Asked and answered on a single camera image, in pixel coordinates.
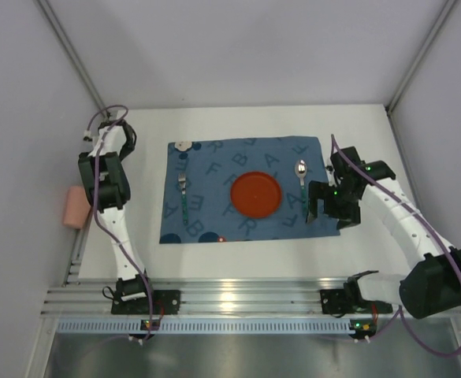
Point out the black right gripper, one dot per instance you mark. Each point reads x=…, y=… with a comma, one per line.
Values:
x=322, y=201

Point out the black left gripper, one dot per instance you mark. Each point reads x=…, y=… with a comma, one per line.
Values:
x=127, y=134

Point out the green handled spoon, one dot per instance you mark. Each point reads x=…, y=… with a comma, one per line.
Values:
x=301, y=173

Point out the green handled fork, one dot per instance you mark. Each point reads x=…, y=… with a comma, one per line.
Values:
x=182, y=182

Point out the red round plate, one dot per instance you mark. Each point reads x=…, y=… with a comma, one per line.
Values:
x=256, y=195

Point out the pink plastic cup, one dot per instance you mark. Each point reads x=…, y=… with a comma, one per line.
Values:
x=77, y=208

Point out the blue letter placemat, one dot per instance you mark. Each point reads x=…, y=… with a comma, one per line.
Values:
x=212, y=166

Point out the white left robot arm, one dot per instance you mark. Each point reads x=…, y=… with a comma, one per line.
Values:
x=108, y=191

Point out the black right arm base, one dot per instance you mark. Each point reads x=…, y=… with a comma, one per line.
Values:
x=337, y=302

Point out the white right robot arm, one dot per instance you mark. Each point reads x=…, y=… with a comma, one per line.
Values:
x=433, y=282

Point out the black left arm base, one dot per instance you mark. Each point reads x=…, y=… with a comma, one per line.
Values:
x=165, y=302

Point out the left corner aluminium post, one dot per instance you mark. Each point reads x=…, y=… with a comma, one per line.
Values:
x=56, y=26

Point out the corner aluminium post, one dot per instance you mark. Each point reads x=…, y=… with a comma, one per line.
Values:
x=433, y=33
x=56, y=26

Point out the aluminium front rail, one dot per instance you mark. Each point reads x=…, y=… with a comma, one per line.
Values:
x=233, y=298

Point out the right corner aluminium post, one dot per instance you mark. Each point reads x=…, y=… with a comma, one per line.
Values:
x=433, y=33

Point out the perforated cable duct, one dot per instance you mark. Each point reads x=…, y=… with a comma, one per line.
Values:
x=216, y=326

